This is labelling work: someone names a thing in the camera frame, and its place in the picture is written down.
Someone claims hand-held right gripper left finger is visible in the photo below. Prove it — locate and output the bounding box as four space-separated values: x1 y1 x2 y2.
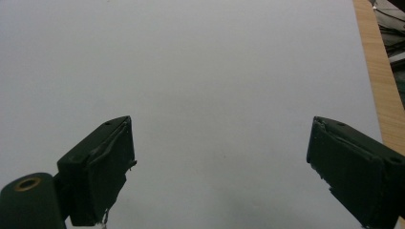
56 114 138 227

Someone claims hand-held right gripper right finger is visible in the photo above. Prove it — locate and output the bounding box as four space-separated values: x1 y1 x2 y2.
306 115 405 229

